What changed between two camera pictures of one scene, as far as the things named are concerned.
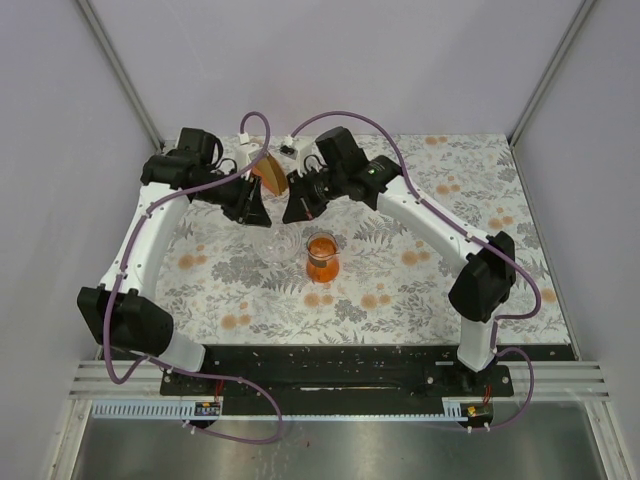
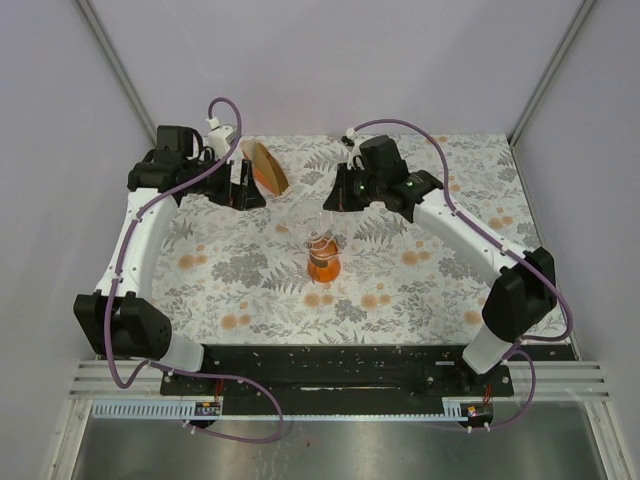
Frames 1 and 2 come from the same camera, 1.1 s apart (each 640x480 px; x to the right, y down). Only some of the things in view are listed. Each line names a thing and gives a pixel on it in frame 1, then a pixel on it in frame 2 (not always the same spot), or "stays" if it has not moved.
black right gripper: [298, 209] → [340, 200]
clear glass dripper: [278, 245] → [309, 218]
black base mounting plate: [350, 380] stays
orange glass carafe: [322, 264] stays
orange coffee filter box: [271, 174] stays
